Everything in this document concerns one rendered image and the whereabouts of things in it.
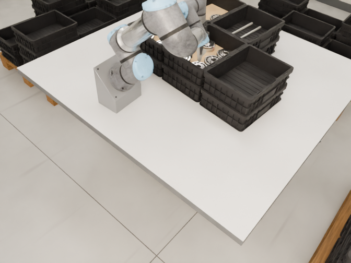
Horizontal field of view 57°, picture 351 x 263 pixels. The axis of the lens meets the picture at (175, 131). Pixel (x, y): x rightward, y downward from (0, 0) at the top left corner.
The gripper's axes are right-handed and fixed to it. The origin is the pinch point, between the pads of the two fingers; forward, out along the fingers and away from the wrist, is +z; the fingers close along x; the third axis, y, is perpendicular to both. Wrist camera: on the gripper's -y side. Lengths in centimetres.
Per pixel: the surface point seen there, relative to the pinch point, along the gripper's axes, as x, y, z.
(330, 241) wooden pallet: -98, 12, 86
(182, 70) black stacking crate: 1.6, -8.1, 4.6
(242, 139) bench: -43, -11, 25
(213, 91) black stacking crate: -20.6, -7.7, 7.3
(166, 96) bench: 5.3, -16.7, 19.4
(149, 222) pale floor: -10, -51, 91
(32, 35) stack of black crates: 146, -28, 26
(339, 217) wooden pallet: -95, 31, 86
